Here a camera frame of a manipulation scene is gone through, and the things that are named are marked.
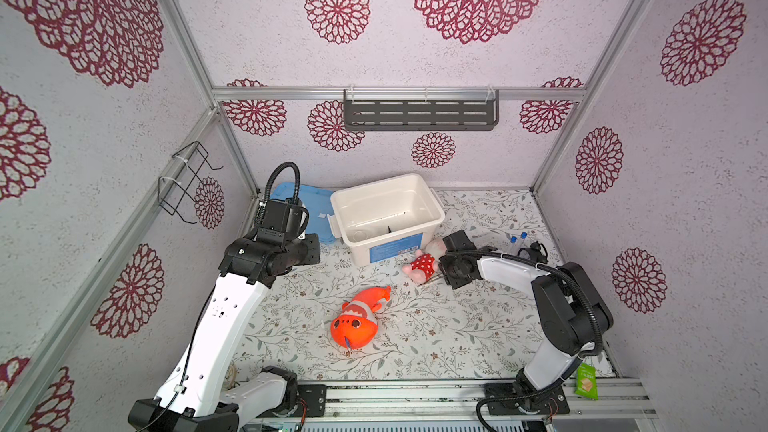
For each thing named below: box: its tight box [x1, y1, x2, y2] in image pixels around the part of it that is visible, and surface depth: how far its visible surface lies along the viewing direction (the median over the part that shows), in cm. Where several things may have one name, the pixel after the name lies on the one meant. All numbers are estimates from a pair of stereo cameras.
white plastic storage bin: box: [327, 173, 445, 266], surface depth 104 cm
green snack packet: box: [575, 362, 599, 400], surface depth 78 cm
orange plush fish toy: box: [330, 286, 392, 350], surface depth 80 cm
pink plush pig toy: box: [402, 238, 447, 283], surface depth 94 cm
